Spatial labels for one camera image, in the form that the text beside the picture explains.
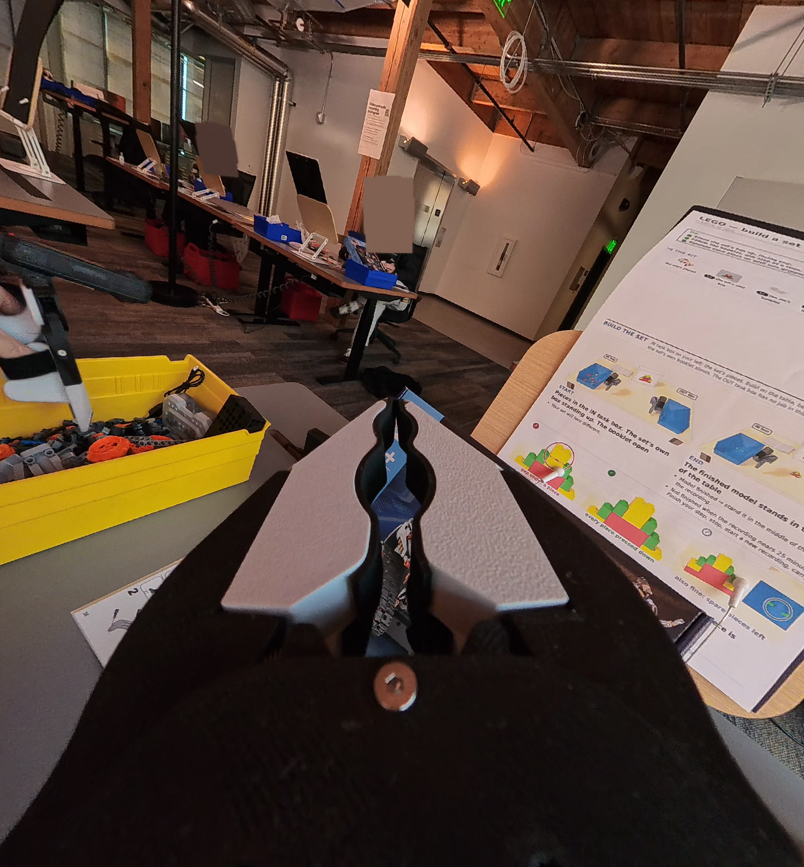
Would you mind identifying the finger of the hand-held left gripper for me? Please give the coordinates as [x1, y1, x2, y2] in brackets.
[43, 293, 96, 434]

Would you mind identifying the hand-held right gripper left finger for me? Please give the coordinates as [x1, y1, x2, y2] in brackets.
[221, 400, 399, 654]

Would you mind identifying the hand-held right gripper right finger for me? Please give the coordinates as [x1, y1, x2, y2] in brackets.
[396, 401, 571, 654]

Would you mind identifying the pile of building pieces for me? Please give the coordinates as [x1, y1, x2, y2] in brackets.
[0, 416, 216, 492]

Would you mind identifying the robot kit box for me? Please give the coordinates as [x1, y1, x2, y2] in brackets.
[364, 387, 709, 661]

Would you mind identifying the yellow plastic bin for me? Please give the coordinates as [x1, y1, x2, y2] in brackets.
[0, 354, 269, 575]

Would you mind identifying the assembly instruction booklet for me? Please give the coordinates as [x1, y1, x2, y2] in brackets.
[71, 561, 186, 668]

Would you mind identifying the brown wooden desk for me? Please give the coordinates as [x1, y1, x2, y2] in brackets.
[0, 135, 116, 230]

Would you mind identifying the printed task sheet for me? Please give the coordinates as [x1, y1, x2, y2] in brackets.
[497, 206, 804, 712]

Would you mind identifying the grey desk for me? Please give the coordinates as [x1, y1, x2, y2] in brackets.
[0, 381, 804, 867]

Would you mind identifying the orange gear wheel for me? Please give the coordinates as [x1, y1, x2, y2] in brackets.
[87, 435, 134, 465]

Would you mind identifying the grey motor block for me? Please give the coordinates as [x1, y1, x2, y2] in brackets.
[161, 393, 214, 440]

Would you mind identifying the plywood sheet holder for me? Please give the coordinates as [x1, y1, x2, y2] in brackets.
[471, 330, 804, 720]

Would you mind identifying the black backpack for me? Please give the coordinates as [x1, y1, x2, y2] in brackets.
[363, 366, 424, 402]

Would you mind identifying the tilted board on white stand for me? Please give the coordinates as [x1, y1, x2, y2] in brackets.
[0, 0, 56, 180]

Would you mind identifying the blue plastic bin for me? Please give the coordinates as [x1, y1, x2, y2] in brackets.
[344, 259, 399, 290]
[253, 214, 303, 244]

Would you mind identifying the silver vertical pipe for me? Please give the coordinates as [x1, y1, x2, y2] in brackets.
[260, 71, 296, 218]

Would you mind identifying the black office chair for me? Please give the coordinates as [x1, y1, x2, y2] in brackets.
[368, 257, 419, 363]

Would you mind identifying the black monitor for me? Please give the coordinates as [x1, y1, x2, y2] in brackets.
[285, 150, 328, 205]

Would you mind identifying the plywood board stand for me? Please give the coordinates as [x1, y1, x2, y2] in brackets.
[296, 194, 339, 246]

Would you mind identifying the long wooden table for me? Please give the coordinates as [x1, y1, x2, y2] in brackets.
[107, 154, 419, 302]

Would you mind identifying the grey elevator door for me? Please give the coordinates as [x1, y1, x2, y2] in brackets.
[412, 166, 457, 255]

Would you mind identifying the paper notice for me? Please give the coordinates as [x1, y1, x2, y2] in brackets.
[359, 88, 397, 161]

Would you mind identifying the metal ceiling conduit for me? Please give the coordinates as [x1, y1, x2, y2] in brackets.
[429, 56, 804, 103]

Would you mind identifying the black cable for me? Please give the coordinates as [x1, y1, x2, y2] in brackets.
[163, 366, 206, 399]

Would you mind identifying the wooden post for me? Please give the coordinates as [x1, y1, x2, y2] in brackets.
[344, 0, 435, 234]

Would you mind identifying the coiled white cable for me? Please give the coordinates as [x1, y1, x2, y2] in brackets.
[498, 30, 529, 94]

